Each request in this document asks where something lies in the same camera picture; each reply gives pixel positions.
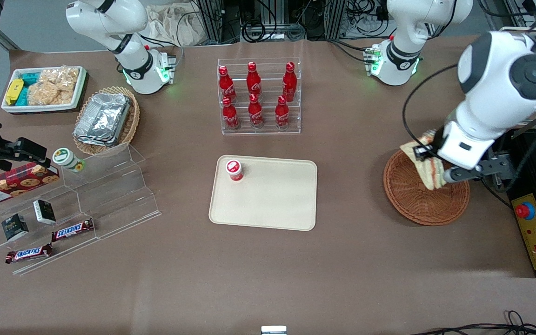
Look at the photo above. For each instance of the cream plastic tray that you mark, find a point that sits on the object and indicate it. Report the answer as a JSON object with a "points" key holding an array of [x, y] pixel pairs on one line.
{"points": [[272, 200]]}

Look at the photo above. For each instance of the teal snack packet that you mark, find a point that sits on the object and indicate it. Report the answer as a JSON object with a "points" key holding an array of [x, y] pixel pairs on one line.
{"points": [[30, 78]]}

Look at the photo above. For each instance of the small black box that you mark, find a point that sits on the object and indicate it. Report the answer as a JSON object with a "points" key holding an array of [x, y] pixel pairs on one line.
{"points": [[14, 228], [44, 211]]}

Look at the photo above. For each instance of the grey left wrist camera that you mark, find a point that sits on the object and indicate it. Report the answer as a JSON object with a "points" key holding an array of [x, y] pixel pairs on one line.
{"points": [[479, 173]]}

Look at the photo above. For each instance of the yellow snack packet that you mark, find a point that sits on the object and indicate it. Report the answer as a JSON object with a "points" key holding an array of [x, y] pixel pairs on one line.
{"points": [[14, 90]]}

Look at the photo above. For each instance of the clear acrylic step display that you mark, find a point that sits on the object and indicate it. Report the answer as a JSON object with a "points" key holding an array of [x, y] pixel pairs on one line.
{"points": [[110, 195]]}

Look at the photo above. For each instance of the white rectangular snack tray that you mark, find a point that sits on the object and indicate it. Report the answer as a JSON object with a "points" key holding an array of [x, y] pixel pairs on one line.
{"points": [[44, 108]]}

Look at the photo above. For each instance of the green white lidded cup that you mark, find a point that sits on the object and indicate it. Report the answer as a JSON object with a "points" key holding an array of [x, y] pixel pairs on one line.
{"points": [[65, 158]]}

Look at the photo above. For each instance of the small silver device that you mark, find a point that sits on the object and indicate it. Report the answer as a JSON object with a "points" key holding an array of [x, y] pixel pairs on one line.
{"points": [[273, 330]]}

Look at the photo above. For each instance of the beige crumpled cloth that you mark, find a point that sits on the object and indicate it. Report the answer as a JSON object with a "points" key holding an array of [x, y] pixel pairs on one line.
{"points": [[170, 25]]}

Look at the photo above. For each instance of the red emergency stop button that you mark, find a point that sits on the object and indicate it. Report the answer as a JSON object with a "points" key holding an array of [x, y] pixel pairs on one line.
{"points": [[525, 211]]}

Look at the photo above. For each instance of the brown round wicker basket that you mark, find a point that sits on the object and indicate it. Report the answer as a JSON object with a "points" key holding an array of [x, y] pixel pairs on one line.
{"points": [[417, 200]]}

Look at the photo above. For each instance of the red cola bottle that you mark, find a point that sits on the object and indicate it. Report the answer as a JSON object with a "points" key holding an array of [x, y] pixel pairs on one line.
{"points": [[289, 83], [226, 83], [231, 116], [282, 114], [256, 114], [254, 79]]}

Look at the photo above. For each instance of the snickers chocolate bar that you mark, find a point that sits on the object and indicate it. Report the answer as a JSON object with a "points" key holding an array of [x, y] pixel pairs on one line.
{"points": [[28, 253], [72, 230]]}

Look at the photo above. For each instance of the red cookie box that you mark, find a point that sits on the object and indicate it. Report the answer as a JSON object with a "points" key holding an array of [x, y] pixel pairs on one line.
{"points": [[12, 186]]}

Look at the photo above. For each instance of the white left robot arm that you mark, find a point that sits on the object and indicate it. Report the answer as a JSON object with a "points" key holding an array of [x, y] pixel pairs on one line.
{"points": [[505, 83]]}

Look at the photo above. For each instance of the clear acrylic bottle rack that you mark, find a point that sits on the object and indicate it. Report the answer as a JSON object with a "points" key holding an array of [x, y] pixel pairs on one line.
{"points": [[268, 125]]}

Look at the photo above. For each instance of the light oval wicker basket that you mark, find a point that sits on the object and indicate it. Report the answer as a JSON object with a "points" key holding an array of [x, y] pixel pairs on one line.
{"points": [[130, 125]]}

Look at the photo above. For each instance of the sandwich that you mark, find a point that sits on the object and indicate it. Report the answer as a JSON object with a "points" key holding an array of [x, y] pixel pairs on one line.
{"points": [[431, 174]]}

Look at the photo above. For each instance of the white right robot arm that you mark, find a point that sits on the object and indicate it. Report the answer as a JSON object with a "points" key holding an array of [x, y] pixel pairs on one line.
{"points": [[133, 60]]}

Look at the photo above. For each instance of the red capped small cup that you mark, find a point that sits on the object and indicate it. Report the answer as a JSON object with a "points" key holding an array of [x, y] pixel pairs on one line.
{"points": [[234, 170]]}

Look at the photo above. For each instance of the bagged rice cracker snacks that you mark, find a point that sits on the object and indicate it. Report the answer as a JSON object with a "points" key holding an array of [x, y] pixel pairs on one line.
{"points": [[54, 86]]}

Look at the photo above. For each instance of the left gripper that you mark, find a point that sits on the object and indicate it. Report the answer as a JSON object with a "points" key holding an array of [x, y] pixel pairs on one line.
{"points": [[436, 141]]}

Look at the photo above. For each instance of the stacked foil containers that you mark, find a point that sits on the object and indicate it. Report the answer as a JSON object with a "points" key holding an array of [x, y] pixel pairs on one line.
{"points": [[103, 118]]}

